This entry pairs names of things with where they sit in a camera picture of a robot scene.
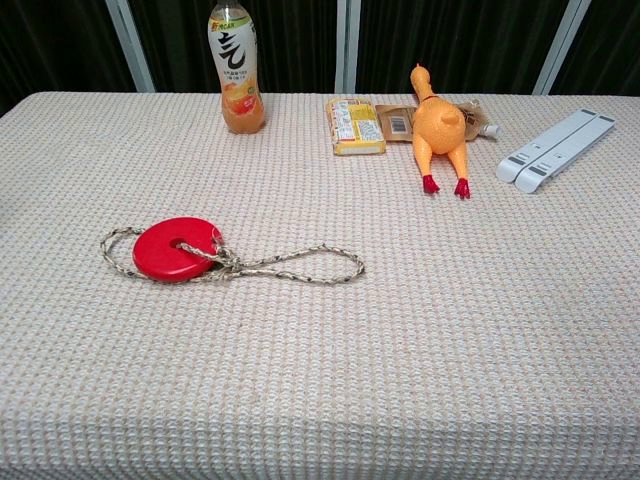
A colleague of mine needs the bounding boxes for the beige speckled braided rope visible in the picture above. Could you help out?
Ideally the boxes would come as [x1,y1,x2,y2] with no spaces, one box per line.
[99,226,366,286]

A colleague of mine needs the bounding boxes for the red disc with centre hole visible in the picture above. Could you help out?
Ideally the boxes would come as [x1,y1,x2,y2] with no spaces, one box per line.
[132,216,224,285]

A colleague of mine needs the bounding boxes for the beige waffle weave tablecloth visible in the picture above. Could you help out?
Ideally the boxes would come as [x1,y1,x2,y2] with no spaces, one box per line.
[0,91,640,480]

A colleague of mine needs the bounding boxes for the yellow snack box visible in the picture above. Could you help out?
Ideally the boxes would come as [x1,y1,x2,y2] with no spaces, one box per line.
[325,97,387,157]

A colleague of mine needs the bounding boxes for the brown spouted pouch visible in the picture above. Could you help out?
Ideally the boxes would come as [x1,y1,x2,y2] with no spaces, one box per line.
[374,98,501,144]

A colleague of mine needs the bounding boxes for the orange rubber chicken toy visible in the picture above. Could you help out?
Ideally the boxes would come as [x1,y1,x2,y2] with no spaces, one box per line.
[409,63,472,200]

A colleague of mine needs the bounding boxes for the orange juice drink bottle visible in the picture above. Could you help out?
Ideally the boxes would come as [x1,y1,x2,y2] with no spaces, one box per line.
[207,0,266,135]

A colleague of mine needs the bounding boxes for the dark curtain panel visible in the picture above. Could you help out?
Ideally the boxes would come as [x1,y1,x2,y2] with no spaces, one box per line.
[549,0,640,97]
[0,0,139,116]
[127,0,346,95]
[355,0,571,95]

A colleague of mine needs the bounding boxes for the white folding laptop stand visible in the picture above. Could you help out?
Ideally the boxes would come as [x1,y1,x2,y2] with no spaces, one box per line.
[495,108,616,195]

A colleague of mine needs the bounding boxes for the silver partition frame post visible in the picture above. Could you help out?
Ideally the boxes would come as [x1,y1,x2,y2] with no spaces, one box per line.
[532,0,594,96]
[334,0,362,95]
[104,0,156,94]

